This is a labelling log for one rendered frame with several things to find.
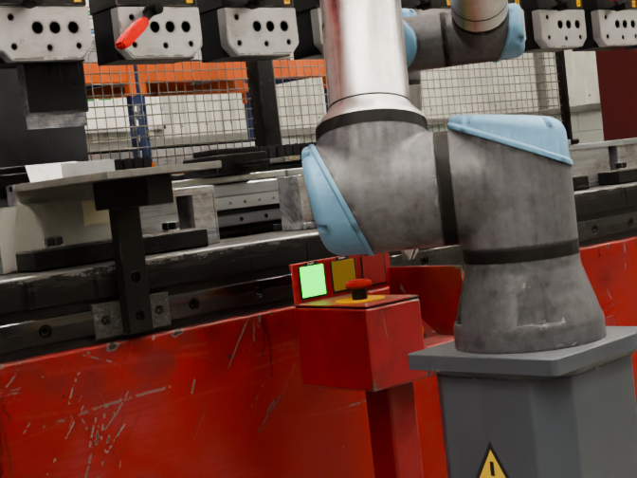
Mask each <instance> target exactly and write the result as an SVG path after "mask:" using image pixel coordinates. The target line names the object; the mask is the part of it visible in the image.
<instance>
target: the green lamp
mask: <svg viewBox="0 0 637 478"><path fill-rule="evenodd" d="M300 279H301V288H302V297H303V298H307V297H312V296H317V295H321V294H326V287H325V279H324V270H323V264H320V265H314V266H309V267H300Z"/></svg>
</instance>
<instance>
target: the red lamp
mask: <svg viewBox="0 0 637 478"><path fill-rule="evenodd" d="M361 259H362V267H363V276H364V279H369V280H371V281H372V285H374V284H379V283H384V282H386V276H385V268H384V259H383V253H380V254H375V255H374V256H364V257H361Z"/></svg>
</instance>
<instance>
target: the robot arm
mask: <svg viewBox="0 0 637 478"><path fill-rule="evenodd" d="M319 2H320V14H321V26H322V40H323V51H324V63H325V75H326V87H327V100H328V112H327V114H326V115H325V116H324V117H323V118H322V119H321V120H320V121H319V122H318V124H317V125H316V143H317V145H316V146H315V145H314V144H310V145H309V146H308V147H305V148H303V149H302V151H301V159H302V169H303V175H304V180H305V185H306V190H307V193H308V197H309V201H310V205H311V209H312V213H313V215H314V219H315V222H316V226H317V229H318V234H319V236H320V239H321V241H322V243H323V245H324V246H325V247H326V248H327V249H328V250H329V251H330V252H332V253H334V254H335V255H358V254H368V255H369V256H374V253H381V252H391V251H400V250H401V252H402V253H403V255H404V256H405V258H406V259H407V260H410V259H414V257H415V255H416V253H417V251H418V249H419V248H436V247H445V246H453V245H462V249H463V257H464V279H463V284H462V289H461V294H460V299H459V303H458V310H457V317H456V321H455V322H454V326H453V332H454V340H455V348H456V349H457V350H458V351H461V352H466V353H472V354H487V355H501V354H523V353H535V352H544V351H552V350H558V349H565V348H571V347H575V346H580V345H584V344H588V343H592V342H595V341H598V340H601V339H603V338H604V337H605V336H606V335H607V333H606V325H605V316H604V312H603V310H602V308H601V307H600V304H599V302H598V300H597V298H596V295H595V293H594V291H593V288H592V285H591V283H590V280H589V278H588V276H587V273H586V271H585V269H584V267H583V265H582V263H581V258H580V250H579V242H578V230H577V222H576V212H575V203H574V193H573V175H572V166H573V161H572V160H571V158H570V151H569V145H568V139H567V132H566V129H565V127H564V125H563V124H562V123H561V122H560V121H559V120H558V119H555V118H552V117H546V116H530V115H455V116H451V117H450V118H449V120H448V124H447V125H446V126H447V128H448V129H449V130H447V131H441V132H431V133H429V132H428V120H427V117H426V116H425V114H424V113H422V112H421V111H422V94H421V85H416V84H421V81H420V80H421V75H420V71H421V70H429V69H436V68H444V67H450V66H457V65H465V64H479V63H487V62H492V63H497V62H499V61H502V60H507V59H513V58H517V57H520V56H521V55H522V54H523V52H524V49H525V39H524V26H523V19H522V12H521V8H520V6H519V5H518V4H516V3H513V4H508V0H450V7H451V11H445V12H440V13H432V14H425V15H417V14H416V12H415V11H414V10H413V9H402V8H401V0H319Z"/></svg>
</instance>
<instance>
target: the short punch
mask: <svg viewBox="0 0 637 478"><path fill-rule="evenodd" d="M16 67H17V75H18V83H19V90H20V98H21V105H22V113H23V116H24V117H26V121H27V129H28V130H29V129H44V128H58V127H72V126H86V125H88V124H87V116H86V112H88V111H89V107H88V99H87V92H86V83H85V76H84V68H83V63H54V64H19V65H17V66H16Z"/></svg>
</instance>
